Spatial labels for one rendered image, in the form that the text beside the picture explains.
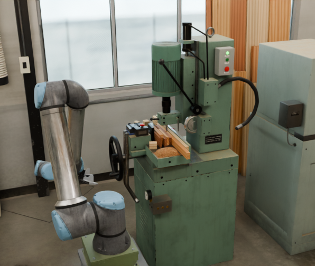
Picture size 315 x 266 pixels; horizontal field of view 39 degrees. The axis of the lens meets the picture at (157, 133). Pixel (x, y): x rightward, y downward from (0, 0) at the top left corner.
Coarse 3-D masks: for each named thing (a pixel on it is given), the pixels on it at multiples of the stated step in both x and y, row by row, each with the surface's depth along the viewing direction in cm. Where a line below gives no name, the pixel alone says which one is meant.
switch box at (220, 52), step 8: (216, 48) 265; (224, 48) 264; (232, 48) 264; (216, 56) 266; (224, 56) 264; (232, 56) 265; (216, 64) 268; (224, 64) 265; (232, 64) 267; (216, 72) 269; (232, 72) 269
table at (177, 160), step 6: (138, 150) 278; (144, 150) 278; (150, 150) 270; (132, 156) 276; (150, 156) 271; (174, 156) 262; (180, 156) 263; (156, 162) 260; (162, 162) 260; (168, 162) 261; (174, 162) 263; (180, 162) 264; (186, 162) 265
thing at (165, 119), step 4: (160, 112) 283; (172, 112) 283; (176, 112) 283; (180, 112) 283; (160, 116) 279; (164, 116) 279; (168, 116) 280; (172, 116) 281; (176, 116) 282; (180, 116) 283; (160, 120) 280; (164, 120) 280; (168, 120) 281; (172, 120) 282; (176, 120) 283; (180, 120) 284; (160, 124) 281; (164, 124) 281; (168, 124) 282
